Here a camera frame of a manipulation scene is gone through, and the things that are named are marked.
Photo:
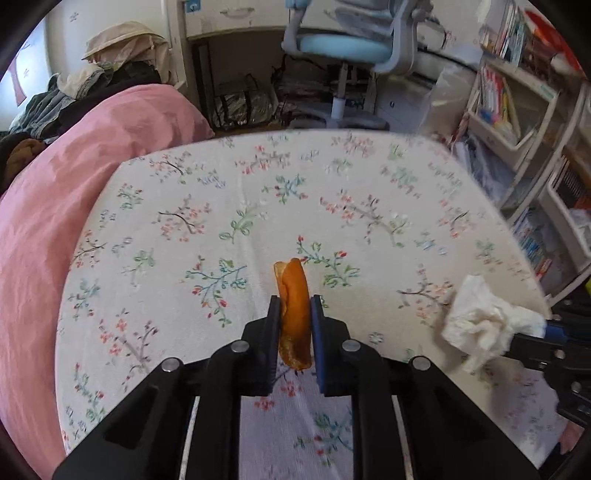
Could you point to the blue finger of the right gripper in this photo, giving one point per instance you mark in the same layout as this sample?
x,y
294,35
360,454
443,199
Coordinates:
x,y
555,333

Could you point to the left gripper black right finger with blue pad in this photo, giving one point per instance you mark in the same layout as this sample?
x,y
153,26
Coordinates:
x,y
409,416

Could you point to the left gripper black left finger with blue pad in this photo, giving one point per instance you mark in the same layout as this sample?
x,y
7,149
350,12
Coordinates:
x,y
183,419

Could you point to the white tissue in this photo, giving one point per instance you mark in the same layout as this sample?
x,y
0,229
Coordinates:
x,y
482,325

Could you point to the orange peel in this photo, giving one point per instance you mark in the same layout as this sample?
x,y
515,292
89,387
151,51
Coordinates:
x,y
295,314

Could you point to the person right hand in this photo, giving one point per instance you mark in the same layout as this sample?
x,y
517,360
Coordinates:
x,y
570,437

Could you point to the floral cushion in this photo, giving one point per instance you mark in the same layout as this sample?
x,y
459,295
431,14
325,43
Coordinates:
x,y
177,255

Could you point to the white bookshelf with books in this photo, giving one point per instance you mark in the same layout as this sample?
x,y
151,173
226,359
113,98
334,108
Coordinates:
x,y
526,135

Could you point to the pink duvet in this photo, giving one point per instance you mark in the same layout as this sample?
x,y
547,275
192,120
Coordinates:
x,y
42,215

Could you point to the white desk with drawers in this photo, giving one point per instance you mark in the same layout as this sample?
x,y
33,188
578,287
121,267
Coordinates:
x,y
204,19

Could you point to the blue grey desk chair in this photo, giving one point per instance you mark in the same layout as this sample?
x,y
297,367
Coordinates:
x,y
378,34

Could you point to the pile of clothes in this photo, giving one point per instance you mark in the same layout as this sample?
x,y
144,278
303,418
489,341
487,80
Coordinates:
x,y
120,57

